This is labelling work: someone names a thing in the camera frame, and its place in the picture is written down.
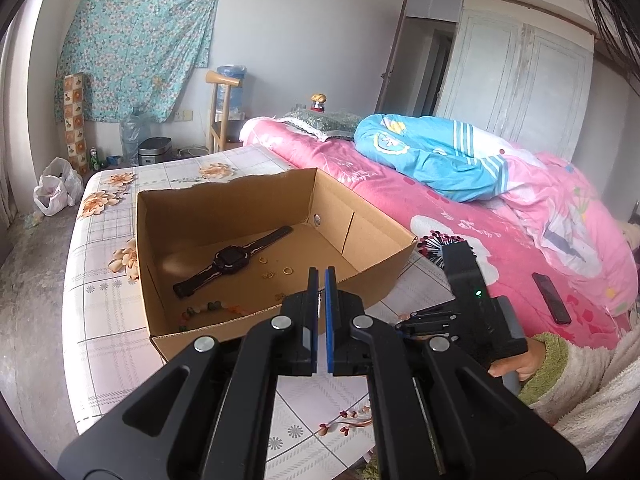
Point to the green bottle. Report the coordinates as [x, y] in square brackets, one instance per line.
[94, 160]

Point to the person's right forearm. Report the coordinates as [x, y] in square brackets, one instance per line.
[590, 395]

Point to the brown door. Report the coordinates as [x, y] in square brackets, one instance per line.
[392, 60]

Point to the small figurine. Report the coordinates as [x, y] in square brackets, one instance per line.
[318, 103]

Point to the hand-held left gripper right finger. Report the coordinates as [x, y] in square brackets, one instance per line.
[330, 320]

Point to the pink floral blanket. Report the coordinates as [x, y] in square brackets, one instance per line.
[380, 190]

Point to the clear water jug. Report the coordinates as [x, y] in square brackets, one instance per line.
[130, 135]

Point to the blue striped blanket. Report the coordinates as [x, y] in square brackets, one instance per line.
[425, 160]

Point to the black wristwatch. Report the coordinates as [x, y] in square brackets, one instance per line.
[227, 257]

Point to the black phone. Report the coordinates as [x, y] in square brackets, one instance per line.
[550, 297]

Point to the grey rice cooker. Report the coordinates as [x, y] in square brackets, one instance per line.
[155, 152]

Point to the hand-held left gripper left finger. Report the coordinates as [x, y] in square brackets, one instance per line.
[313, 320]

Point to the wall socket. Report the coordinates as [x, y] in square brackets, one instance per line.
[184, 115]

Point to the grey pillow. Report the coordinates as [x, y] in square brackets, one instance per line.
[330, 122]

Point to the brown cardboard box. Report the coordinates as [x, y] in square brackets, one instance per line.
[350, 240]

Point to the blue water bottle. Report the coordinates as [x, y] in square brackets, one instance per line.
[231, 85]

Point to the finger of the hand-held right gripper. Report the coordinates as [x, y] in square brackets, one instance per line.
[425, 329]
[435, 315]

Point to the person's dark hair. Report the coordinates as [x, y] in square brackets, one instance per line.
[615, 10]

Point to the wooden chair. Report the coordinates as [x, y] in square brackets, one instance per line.
[212, 110]

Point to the teal floral wall cloth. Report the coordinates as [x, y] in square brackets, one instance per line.
[135, 50]

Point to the tall patterned box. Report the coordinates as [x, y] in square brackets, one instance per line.
[74, 125]

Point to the white wardrobe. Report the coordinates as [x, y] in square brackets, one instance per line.
[525, 75]

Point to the person's right hand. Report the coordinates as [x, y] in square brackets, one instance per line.
[522, 362]

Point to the white plastic bag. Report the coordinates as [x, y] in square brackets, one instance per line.
[55, 190]

